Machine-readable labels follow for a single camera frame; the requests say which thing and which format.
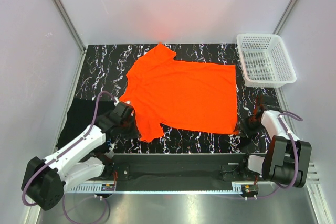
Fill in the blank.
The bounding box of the left orange connector box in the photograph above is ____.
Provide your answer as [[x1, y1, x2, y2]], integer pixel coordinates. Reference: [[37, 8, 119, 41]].
[[101, 183, 116, 191]]

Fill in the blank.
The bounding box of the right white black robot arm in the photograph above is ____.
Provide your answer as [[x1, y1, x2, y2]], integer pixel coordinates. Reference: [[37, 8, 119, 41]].
[[235, 95, 312, 189]]

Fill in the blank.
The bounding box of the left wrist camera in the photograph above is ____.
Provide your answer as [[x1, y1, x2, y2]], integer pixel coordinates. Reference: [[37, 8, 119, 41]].
[[113, 102, 134, 121]]

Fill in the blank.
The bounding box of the right orange connector box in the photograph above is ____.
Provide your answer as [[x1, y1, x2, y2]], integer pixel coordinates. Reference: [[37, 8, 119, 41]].
[[242, 184, 259, 195]]

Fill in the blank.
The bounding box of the orange t-shirt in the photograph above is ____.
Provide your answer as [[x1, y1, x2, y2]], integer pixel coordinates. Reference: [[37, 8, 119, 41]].
[[119, 44, 238, 143]]

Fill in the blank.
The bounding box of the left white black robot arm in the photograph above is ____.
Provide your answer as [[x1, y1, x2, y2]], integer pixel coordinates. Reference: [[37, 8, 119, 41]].
[[21, 102, 136, 210]]

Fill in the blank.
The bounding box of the orange connector box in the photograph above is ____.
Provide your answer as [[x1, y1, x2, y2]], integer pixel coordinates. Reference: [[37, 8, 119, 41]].
[[242, 184, 259, 195], [101, 183, 116, 191]]

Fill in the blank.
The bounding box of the folded black t-shirt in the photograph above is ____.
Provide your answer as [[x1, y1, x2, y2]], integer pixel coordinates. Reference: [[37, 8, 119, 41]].
[[56, 98, 115, 153]]

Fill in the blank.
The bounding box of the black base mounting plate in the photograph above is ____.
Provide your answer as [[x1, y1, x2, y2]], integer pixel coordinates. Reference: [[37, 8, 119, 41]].
[[101, 154, 264, 180]]

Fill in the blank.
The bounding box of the white plastic basket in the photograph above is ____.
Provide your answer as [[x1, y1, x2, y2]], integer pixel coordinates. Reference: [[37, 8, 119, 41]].
[[236, 33, 297, 88]]

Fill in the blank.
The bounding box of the aluminium frame rail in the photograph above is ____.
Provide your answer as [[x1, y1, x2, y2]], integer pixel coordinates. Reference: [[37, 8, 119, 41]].
[[67, 163, 320, 194]]

